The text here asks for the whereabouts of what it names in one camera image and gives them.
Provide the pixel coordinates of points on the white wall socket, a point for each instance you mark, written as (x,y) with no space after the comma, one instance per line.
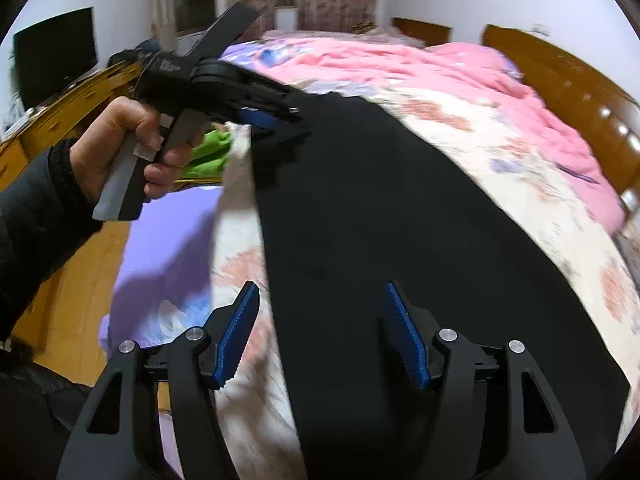
(539,27)

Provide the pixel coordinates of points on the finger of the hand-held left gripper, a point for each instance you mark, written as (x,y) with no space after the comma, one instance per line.
(257,117)
(255,85)

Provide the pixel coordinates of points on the green cloth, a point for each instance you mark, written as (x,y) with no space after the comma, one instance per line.
(210,152)

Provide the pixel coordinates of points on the dark bag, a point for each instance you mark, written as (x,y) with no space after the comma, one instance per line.
(137,55)

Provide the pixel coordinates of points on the person's left forearm black sleeve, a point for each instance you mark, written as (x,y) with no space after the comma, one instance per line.
(35,240)

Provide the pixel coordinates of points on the black television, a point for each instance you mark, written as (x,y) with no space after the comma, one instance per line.
(55,55)

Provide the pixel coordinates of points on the purple bed sheet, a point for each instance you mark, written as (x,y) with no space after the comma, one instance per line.
(165,240)

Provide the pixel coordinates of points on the person's dark clothing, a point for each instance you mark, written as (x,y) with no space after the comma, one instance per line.
(30,410)

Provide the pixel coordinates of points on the yellow wooden television cabinet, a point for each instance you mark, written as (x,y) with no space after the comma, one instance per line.
(65,110)

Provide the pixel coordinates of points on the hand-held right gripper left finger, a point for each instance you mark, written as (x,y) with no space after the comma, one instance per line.
(235,340)

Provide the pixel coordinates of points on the person's left hand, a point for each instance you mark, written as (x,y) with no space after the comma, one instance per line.
(107,132)

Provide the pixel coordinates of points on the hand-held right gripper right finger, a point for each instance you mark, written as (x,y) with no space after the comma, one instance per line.
(407,340)

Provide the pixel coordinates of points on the pink quilt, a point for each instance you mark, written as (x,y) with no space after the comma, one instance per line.
(400,65)

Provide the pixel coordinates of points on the brown wooden headboard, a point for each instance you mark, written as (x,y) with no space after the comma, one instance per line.
(575,90)

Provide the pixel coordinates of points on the black pants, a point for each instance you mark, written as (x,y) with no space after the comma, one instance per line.
(375,210)

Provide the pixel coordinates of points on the cream floral blanket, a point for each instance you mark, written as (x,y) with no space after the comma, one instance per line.
(505,155)

